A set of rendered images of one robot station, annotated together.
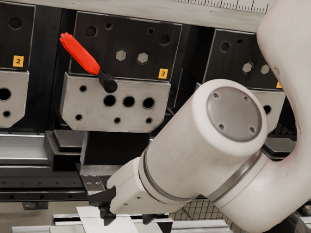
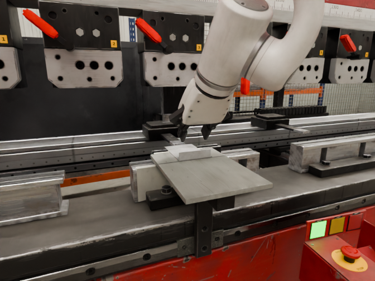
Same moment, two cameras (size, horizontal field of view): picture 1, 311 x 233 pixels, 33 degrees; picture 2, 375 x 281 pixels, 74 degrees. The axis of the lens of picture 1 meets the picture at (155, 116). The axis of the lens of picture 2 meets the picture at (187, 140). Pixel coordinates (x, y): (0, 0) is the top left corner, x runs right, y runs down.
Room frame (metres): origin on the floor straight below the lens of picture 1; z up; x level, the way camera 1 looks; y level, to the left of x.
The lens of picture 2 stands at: (0.07, -0.01, 1.20)
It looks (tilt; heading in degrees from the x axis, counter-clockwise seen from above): 15 degrees down; 3
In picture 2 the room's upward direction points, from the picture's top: straight up
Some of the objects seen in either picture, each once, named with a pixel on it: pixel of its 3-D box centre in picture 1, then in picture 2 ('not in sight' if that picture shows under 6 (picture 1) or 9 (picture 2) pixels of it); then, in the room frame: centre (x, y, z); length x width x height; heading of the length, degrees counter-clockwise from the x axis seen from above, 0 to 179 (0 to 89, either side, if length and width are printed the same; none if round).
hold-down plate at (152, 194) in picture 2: not in sight; (201, 191); (0.70, -0.01, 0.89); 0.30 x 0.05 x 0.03; 114
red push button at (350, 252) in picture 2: not in sight; (349, 256); (0.58, -0.36, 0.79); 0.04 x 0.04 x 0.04
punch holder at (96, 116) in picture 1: (114, 67); (170, 52); (0.72, 0.07, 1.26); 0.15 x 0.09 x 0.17; 114
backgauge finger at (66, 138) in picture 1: (86, 165); (167, 133); (0.89, 0.11, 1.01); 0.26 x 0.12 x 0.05; 24
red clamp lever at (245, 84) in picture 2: not in sight; (244, 75); (0.74, -0.12, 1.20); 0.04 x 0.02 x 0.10; 24
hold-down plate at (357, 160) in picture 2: not in sight; (346, 165); (0.93, -0.52, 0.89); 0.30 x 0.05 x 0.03; 114
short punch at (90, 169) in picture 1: (115, 148); (179, 103); (0.73, 0.05, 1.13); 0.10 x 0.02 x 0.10; 114
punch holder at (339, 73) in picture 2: not in sight; (341, 58); (0.97, -0.47, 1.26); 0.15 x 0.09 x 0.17; 114
